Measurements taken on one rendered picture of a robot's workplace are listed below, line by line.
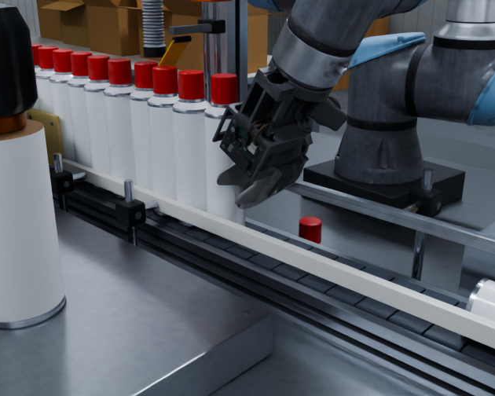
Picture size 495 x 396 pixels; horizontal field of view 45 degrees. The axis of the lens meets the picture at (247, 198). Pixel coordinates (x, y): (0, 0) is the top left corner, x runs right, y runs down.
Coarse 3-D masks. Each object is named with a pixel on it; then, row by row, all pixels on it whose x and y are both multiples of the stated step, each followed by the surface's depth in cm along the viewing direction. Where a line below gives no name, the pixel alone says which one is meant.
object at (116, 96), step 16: (112, 64) 84; (128, 64) 85; (112, 80) 85; (128, 80) 85; (112, 96) 85; (128, 96) 85; (112, 112) 86; (128, 112) 86; (112, 128) 87; (128, 128) 87; (112, 144) 88; (128, 144) 87; (112, 160) 89; (128, 160) 88; (128, 176) 89; (112, 192) 91
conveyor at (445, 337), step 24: (96, 192) 93; (216, 240) 76; (288, 240) 76; (264, 264) 70; (288, 264) 70; (360, 264) 70; (312, 288) 66; (336, 288) 65; (384, 312) 60; (432, 336) 56; (456, 336) 56; (480, 360) 53
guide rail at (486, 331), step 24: (72, 168) 95; (120, 192) 87; (144, 192) 83; (192, 216) 77; (216, 216) 75; (240, 240) 72; (264, 240) 69; (312, 264) 64; (336, 264) 63; (360, 288) 61; (384, 288) 59; (408, 288) 58; (408, 312) 57; (432, 312) 56; (456, 312) 54; (480, 336) 53
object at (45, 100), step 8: (40, 48) 98; (48, 48) 98; (56, 48) 99; (40, 56) 98; (48, 56) 98; (40, 64) 99; (48, 64) 98; (40, 72) 99; (48, 72) 99; (40, 80) 99; (48, 80) 98; (40, 88) 99; (48, 88) 99; (40, 96) 100; (48, 96) 99; (40, 104) 101; (48, 104) 100; (48, 112) 100
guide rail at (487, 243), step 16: (304, 192) 72; (320, 192) 71; (336, 192) 69; (352, 208) 68; (368, 208) 66; (384, 208) 65; (400, 224) 64; (416, 224) 63; (432, 224) 61; (448, 224) 61; (464, 240) 59; (480, 240) 58
